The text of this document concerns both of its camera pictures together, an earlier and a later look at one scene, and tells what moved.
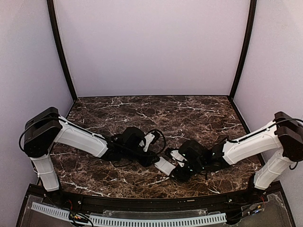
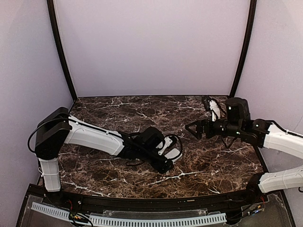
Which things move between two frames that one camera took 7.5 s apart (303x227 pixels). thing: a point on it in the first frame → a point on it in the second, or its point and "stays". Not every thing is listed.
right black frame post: [253, 9] stays
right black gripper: [179, 174] → [204, 128]
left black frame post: [58, 39] stays
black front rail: [153, 203] stays
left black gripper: [148, 160] → [164, 167]
